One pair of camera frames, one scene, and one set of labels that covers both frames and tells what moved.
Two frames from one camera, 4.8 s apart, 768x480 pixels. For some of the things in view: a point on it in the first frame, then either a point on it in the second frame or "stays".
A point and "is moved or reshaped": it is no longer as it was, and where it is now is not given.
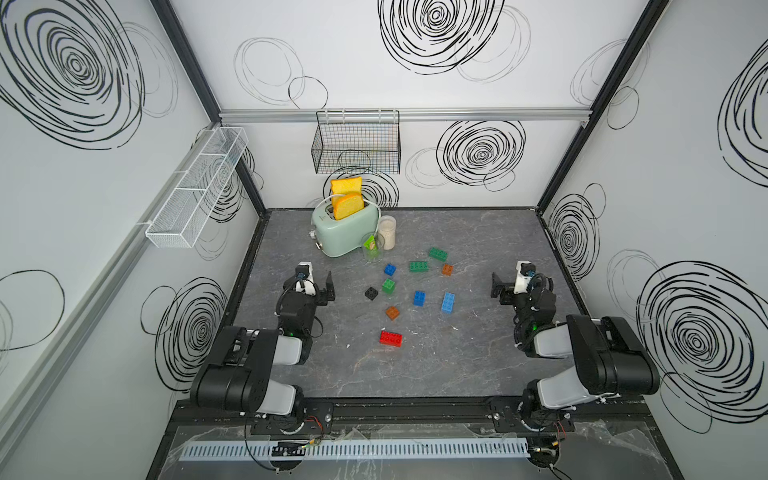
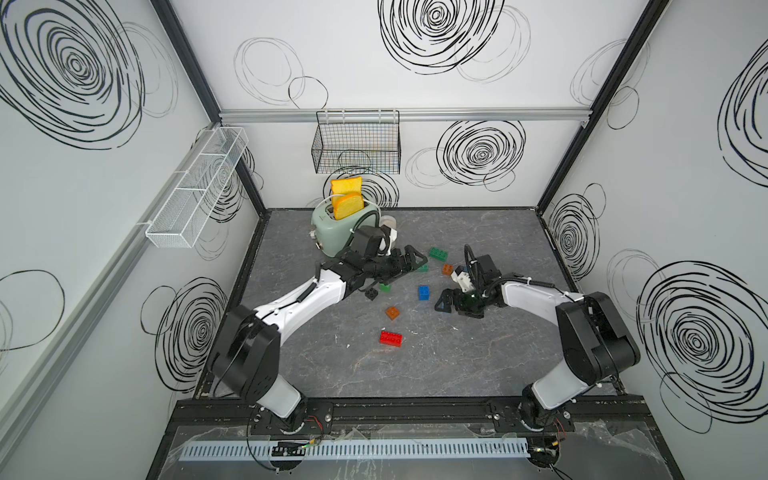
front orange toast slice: (347, 205) stays
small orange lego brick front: (392, 313) stays
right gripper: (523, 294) to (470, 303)
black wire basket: (359, 142) stays
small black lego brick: (371, 293) stays
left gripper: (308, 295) to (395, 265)
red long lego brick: (391, 339) stays
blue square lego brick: (419, 298) is moved or reshaped
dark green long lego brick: (438, 254) stays
